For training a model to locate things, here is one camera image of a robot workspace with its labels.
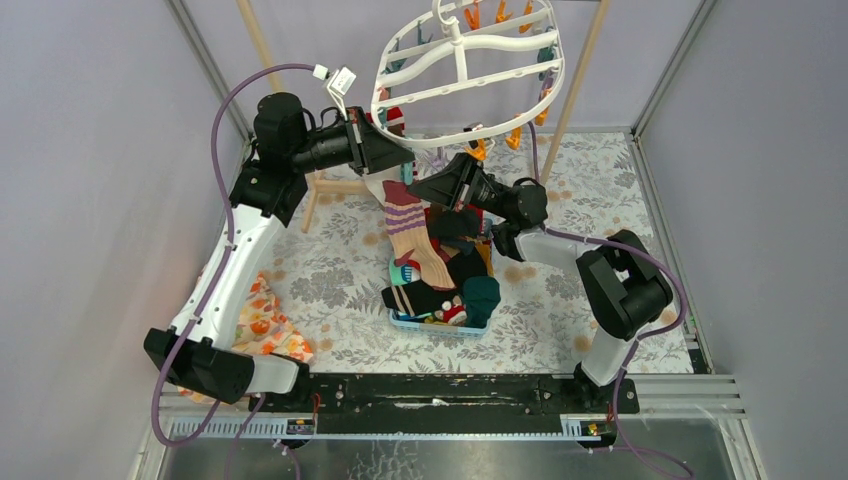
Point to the white oval clip hanger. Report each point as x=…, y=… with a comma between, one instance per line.
x=480, y=62

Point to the floral patterned table mat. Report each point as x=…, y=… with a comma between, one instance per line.
x=329, y=279

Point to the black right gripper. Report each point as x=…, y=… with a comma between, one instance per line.
x=454, y=185

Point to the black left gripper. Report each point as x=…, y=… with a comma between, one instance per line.
x=359, y=140

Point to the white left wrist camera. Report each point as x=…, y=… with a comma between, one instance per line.
x=336, y=84

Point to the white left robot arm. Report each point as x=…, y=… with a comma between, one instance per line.
x=196, y=351

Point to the black cream striped sock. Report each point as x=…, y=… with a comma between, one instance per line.
x=418, y=297

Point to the orange floral cloth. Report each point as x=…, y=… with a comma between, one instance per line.
x=262, y=327

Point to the dark teal sock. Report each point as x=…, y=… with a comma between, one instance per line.
x=481, y=297

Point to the red white striped sock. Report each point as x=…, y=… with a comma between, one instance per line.
x=394, y=120

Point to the blue plastic sock basket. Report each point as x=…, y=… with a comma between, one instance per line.
x=429, y=324

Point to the purple striped sock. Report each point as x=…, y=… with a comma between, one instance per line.
x=406, y=227

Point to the wooden drying rack frame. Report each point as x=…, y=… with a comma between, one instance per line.
x=538, y=29

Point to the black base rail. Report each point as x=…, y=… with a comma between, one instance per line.
x=434, y=404

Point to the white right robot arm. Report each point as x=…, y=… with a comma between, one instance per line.
x=626, y=287

